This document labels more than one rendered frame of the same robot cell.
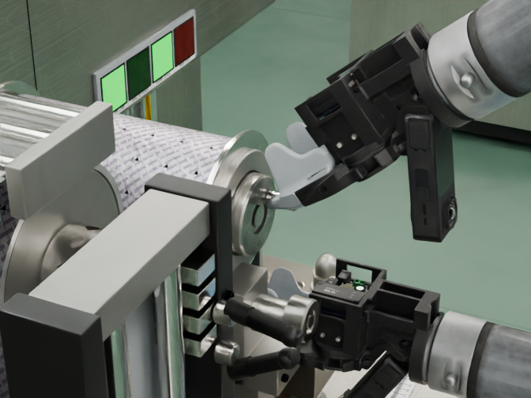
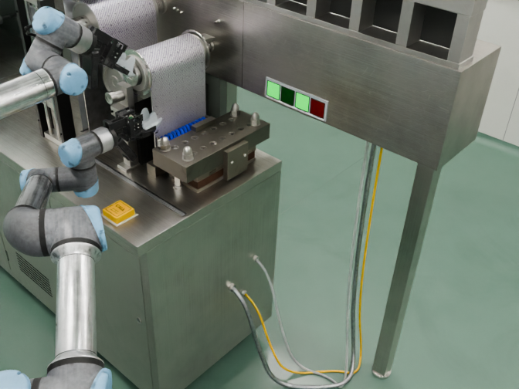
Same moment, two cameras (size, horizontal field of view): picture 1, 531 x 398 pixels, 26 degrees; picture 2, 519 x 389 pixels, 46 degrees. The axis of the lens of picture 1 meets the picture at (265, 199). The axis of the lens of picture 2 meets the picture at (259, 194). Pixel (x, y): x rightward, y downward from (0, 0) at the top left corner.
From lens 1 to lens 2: 2.36 m
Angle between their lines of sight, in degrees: 84
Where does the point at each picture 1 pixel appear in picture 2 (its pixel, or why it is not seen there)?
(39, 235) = (79, 11)
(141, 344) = not seen: hidden behind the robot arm
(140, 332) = not seen: hidden behind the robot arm
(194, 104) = (419, 195)
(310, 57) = not seen: outside the picture
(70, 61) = (258, 63)
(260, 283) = (123, 88)
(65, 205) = (86, 11)
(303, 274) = (198, 156)
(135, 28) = (292, 79)
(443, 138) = (86, 59)
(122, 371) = (25, 9)
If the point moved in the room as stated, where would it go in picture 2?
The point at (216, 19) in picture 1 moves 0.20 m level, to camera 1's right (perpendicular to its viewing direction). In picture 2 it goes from (347, 120) to (334, 153)
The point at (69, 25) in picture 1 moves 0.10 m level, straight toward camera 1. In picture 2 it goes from (259, 52) to (228, 49)
